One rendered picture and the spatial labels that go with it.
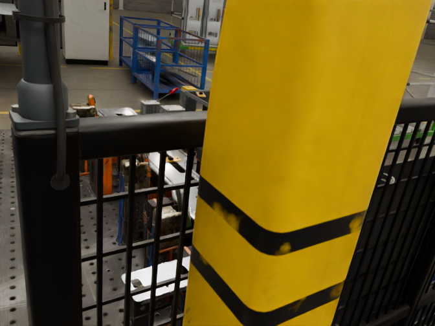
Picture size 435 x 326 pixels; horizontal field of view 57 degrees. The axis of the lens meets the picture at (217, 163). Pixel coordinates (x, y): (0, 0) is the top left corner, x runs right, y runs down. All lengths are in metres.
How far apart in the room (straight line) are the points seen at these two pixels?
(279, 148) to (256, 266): 0.08
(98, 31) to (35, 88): 7.99
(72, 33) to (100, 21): 0.56
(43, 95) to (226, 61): 0.12
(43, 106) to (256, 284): 0.18
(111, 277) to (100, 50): 7.09
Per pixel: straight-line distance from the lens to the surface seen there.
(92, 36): 8.25
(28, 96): 0.27
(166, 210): 1.16
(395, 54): 0.27
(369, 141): 0.28
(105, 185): 1.88
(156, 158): 1.60
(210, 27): 10.58
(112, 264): 1.51
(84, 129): 0.28
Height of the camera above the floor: 1.64
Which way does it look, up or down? 23 degrees down
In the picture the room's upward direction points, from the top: 8 degrees clockwise
